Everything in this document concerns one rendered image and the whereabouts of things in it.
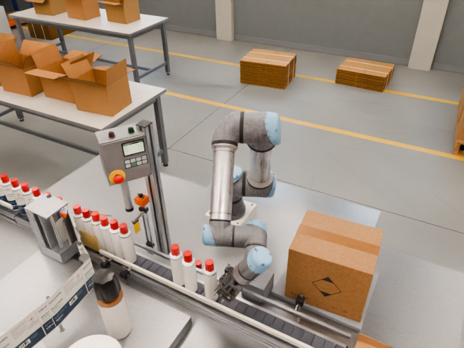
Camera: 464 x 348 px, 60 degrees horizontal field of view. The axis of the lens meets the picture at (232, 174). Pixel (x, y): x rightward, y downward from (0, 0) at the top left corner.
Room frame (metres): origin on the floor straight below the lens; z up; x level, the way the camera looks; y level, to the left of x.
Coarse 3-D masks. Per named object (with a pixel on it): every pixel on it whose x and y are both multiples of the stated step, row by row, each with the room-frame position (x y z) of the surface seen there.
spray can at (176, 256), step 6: (174, 246) 1.09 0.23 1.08; (174, 252) 1.08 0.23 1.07; (180, 252) 1.10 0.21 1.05; (174, 258) 1.07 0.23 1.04; (180, 258) 1.08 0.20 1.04; (174, 264) 1.07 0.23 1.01; (180, 264) 1.07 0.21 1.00; (174, 270) 1.07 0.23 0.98; (180, 270) 1.07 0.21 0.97; (174, 276) 1.07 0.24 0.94; (180, 276) 1.07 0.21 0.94; (174, 282) 1.08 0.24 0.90; (180, 282) 1.07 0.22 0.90
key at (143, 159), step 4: (140, 156) 1.26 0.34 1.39; (144, 156) 1.27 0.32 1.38; (124, 160) 1.24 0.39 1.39; (128, 160) 1.24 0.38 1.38; (132, 160) 1.25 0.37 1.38; (136, 160) 1.25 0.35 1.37; (140, 160) 1.26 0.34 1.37; (144, 160) 1.27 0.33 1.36; (124, 164) 1.24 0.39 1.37; (128, 164) 1.24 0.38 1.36; (132, 164) 1.25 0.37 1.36; (136, 164) 1.25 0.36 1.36; (140, 164) 1.26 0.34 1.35
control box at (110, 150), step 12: (96, 132) 1.29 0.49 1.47; (120, 132) 1.29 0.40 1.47; (108, 144) 1.22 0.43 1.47; (120, 144) 1.24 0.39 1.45; (144, 144) 1.27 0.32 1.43; (108, 156) 1.22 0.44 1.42; (120, 156) 1.23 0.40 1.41; (132, 156) 1.25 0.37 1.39; (108, 168) 1.21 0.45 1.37; (120, 168) 1.23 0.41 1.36; (132, 168) 1.25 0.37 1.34; (144, 168) 1.27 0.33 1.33; (108, 180) 1.21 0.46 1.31
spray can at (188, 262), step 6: (186, 252) 1.06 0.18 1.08; (186, 258) 1.04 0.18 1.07; (192, 258) 1.05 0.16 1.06; (186, 264) 1.04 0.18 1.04; (192, 264) 1.04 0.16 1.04; (186, 270) 1.03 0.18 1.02; (192, 270) 1.04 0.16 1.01; (186, 276) 1.03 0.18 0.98; (192, 276) 1.04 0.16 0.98; (186, 282) 1.04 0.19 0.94; (192, 282) 1.03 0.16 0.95; (186, 288) 1.04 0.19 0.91; (192, 288) 1.03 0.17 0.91
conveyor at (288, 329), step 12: (24, 216) 1.52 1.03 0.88; (96, 252) 1.27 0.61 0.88; (120, 264) 1.19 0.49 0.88; (144, 264) 1.19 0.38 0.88; (156, 264) 1.19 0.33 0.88; (144, 276) 1.13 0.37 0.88; (168, 276) 1.12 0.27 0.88; (168, 288) 1.06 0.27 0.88; (240, 312) 0.94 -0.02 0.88; (252, 312) 0.94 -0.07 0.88; (264, 312) 0.94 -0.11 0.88; (264, 324) 0.89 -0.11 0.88; (276, 324) 0.89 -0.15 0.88; (288, 324) 0.89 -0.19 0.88; (300, 336) 0.84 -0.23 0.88; (312, 336) 0.83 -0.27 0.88
